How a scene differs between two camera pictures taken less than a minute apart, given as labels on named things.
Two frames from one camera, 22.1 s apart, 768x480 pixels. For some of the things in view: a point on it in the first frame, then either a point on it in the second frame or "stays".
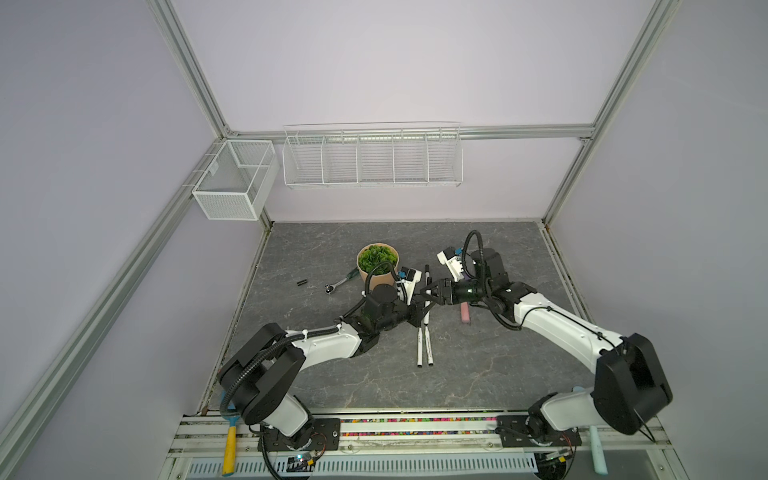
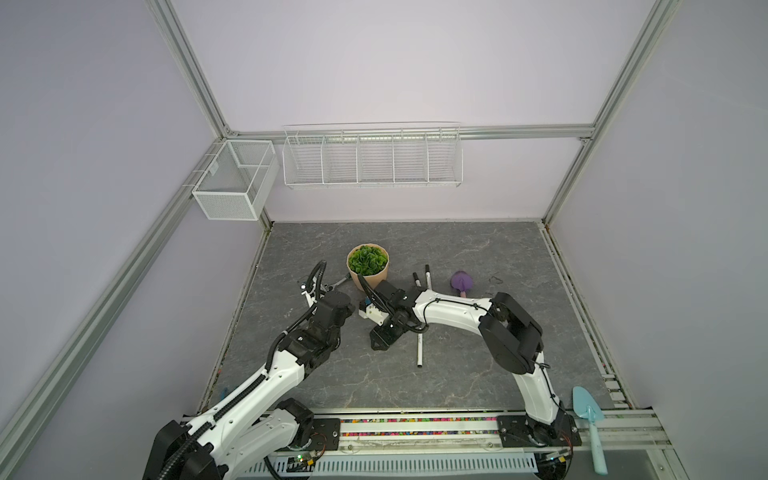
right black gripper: x=441 y=293 → x=381 y=339
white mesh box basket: x=237 y=180 stays
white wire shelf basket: x=373 y=155 stays
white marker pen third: x=420 y=348 stays
